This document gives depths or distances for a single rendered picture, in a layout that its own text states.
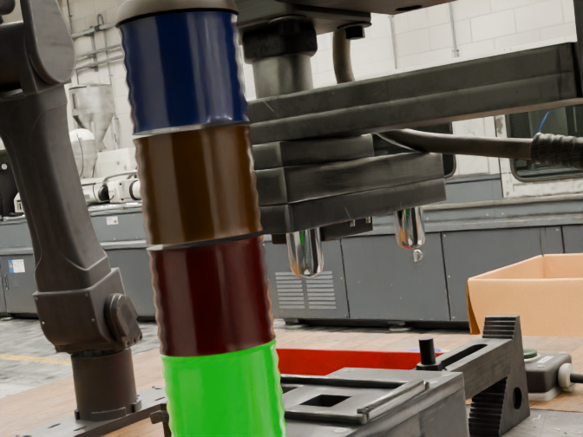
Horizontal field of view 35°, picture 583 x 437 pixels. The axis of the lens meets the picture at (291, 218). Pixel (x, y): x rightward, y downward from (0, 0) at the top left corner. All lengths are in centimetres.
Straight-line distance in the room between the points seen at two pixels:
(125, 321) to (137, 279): 685
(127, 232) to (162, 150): 754
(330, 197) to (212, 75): 26
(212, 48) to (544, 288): 264
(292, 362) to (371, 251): 517
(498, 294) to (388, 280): 313
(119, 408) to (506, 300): 211
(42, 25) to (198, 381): 64
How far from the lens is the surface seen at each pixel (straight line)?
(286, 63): 57
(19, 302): 927
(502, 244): 560
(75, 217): 93
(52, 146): 91
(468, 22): 793
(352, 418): 56
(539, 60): 46
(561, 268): 347
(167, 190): 28
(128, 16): 29
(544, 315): 291
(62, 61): 91
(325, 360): 92
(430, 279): 588
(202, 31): 29
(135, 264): 778
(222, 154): 28
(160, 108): 28
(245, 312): 29
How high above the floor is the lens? 114
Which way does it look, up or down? 3 degrees down
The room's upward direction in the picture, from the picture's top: 7 degrees counter-clockwise
